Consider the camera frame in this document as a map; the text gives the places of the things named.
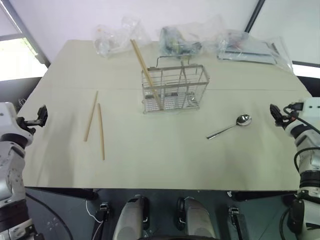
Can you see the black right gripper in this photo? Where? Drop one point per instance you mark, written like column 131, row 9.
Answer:
column 290, row 116

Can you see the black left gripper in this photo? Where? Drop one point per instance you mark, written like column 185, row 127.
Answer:
column 29, row 123

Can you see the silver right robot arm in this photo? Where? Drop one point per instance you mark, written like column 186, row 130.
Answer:
column 308, row 140

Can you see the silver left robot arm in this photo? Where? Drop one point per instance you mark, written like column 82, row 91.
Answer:
column 11, row 165

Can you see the shiny metal spoon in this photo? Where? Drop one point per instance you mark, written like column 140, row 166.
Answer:
column 243, row 120

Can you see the wooden chopstick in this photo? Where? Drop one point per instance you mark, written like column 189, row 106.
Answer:
column 140, row 53
column 147, row 76
column 101, row 132
column 91, row 116

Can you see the plastic bag with grey sheets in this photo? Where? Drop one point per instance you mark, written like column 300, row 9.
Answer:
column 247, row 48

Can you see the dark round floor base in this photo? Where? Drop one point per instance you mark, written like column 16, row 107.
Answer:
column 47, row 215

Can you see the clear crumpled plastic bag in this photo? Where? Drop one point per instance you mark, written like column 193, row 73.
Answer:
column 117, row 37

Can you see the black table clamp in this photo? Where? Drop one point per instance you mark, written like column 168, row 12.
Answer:
column 104, row 211
column 235, row 217

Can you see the plastic bag with dark tool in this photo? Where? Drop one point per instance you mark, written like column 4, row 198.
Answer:
column 175, row 42

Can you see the grey rounded robot leg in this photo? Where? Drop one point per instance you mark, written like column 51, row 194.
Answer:
column 196, row 220
column 131, row 217

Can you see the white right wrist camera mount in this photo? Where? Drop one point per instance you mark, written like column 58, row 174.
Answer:
column 312, row 108

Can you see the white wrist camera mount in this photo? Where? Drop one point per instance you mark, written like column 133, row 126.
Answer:
column 312, row 108
column 7, row 117

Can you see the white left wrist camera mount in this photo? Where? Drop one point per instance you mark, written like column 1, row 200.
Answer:
column 7, row 117

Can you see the dark window frame post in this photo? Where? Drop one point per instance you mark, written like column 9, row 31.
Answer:
column 27, row 32

